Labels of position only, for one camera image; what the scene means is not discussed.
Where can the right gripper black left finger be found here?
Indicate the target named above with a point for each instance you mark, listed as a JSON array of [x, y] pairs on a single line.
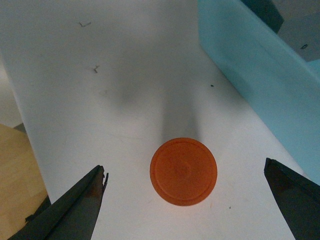
[[74, 215]]

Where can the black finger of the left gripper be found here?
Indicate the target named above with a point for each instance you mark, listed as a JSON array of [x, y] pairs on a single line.
[[267, 12]]

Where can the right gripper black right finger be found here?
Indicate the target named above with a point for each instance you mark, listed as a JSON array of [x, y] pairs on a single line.
[[297, 197]]

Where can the orange cylinder with white numbers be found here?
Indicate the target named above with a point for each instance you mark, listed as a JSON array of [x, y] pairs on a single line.
[[183, 171]]

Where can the light blue plastic box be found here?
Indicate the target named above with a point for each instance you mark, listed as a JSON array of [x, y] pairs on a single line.
[[277, 83]]

